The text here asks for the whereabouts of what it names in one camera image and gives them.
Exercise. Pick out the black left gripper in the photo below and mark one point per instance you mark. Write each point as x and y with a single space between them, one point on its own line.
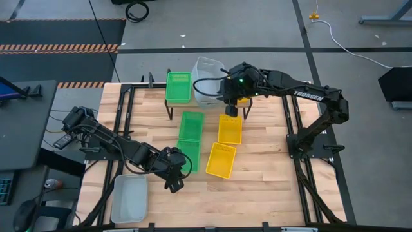
172 161

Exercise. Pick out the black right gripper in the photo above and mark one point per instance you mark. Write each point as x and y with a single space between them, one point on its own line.
241 83

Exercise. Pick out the yellow slotted plastic basket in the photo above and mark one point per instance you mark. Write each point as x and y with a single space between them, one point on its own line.
220 161
243 101
230 129

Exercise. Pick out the green slotted plastic basket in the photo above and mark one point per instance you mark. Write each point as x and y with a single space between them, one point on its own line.
193 148
178 88
191 127

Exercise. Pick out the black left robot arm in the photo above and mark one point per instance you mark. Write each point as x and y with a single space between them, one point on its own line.
106 138

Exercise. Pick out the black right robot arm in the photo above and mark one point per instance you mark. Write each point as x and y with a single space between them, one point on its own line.
309 95

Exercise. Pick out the black power adapter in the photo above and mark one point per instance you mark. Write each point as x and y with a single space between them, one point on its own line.
62 141

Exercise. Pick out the silver and red can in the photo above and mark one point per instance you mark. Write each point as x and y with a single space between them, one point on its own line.
53 183

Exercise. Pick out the dark grey desk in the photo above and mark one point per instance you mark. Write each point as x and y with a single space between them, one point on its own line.
25 129

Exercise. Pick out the grey metal stand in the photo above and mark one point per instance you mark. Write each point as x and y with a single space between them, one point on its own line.
383 21

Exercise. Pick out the black box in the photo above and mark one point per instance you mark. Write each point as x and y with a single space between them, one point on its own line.
397 83

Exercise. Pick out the black computer mouse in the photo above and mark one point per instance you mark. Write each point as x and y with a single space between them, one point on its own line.
25 216

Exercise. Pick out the grey metal bar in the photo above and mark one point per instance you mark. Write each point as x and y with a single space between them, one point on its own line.
402 105

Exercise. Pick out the black keyboard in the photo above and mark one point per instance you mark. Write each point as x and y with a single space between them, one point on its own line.
5 190

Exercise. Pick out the black monitor with blue screen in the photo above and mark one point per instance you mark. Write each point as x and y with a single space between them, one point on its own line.
8 91

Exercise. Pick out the black hazard-striped floor mat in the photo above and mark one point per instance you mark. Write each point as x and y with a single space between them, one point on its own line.
48 32

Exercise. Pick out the black aluminium table frame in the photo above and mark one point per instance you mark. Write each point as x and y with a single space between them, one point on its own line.
127 109

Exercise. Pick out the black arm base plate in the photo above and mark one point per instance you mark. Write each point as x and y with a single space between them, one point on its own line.
96 157
322 148

